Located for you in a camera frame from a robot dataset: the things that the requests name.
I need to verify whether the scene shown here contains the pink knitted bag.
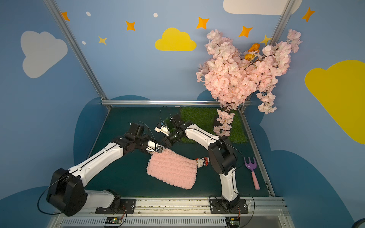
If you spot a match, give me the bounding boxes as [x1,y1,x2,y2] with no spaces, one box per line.
[146,149,198,190]

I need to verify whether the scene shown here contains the white cat plush keychain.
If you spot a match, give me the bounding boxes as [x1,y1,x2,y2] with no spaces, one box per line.
[196,157,210,168]

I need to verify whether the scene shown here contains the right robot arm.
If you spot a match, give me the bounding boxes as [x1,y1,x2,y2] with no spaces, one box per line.
[155,114,240,211]

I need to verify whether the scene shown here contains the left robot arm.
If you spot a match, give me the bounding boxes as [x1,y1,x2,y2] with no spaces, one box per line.
[45,123,163,217]

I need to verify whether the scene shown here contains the green artificial grass mat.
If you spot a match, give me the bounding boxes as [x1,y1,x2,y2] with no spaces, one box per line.
[180,107,249,144]

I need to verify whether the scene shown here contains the pink cherry blossom tree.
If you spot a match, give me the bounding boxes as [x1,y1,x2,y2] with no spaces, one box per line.
[196,29,302,136]

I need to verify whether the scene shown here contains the purple pink toy rake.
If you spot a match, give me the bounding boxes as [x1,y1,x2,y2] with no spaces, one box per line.
[244,157,260,191]

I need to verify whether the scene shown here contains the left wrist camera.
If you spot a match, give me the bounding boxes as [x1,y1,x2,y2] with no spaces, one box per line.
[146,141,164,154]

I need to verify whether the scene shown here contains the aluminium back frame bar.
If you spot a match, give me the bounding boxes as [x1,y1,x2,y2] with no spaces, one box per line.
[101,99,252,106]

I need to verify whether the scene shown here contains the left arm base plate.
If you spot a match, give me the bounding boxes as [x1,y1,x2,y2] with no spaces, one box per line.
[95,199,136,215]

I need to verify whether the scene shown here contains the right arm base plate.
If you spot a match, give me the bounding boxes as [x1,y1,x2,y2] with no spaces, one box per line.
[208,197,249,214]

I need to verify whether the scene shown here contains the aluminium front rail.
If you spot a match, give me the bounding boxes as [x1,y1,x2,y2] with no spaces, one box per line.
[48,197,295,228]

